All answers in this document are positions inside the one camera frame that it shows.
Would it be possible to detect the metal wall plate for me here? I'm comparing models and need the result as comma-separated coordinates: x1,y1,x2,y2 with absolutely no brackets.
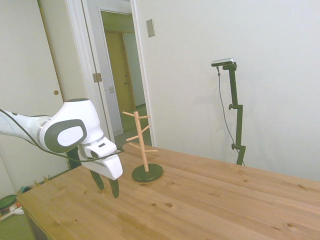
145,18,156,38

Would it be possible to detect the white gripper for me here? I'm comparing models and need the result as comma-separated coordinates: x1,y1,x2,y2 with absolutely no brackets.
81,154,124,200

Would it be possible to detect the wooden mug tree black base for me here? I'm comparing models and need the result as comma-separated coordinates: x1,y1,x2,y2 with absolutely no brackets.
121,111,164,183

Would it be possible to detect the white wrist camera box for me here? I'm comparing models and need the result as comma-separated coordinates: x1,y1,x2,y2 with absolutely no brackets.
83,136,118,160

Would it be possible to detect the green plate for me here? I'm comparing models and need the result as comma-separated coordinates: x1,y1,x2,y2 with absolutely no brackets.
0,194,20,213

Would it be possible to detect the small woven basket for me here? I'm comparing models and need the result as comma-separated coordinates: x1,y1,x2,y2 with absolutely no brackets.
16,183,38,196

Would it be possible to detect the grey camera bar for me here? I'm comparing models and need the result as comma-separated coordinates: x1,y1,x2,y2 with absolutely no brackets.
211,57,236,68

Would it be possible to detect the brown wooden door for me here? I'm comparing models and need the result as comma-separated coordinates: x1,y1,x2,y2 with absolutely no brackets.
104,31,137,112

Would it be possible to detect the white scoop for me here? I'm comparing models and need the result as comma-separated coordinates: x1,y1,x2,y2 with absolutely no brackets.
0,205,25,221

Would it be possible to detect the black camera stand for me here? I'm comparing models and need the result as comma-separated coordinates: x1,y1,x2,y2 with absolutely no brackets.
221,62,247,166

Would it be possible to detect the white open door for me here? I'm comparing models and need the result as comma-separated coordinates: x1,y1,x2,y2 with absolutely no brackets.
99,9,124,138

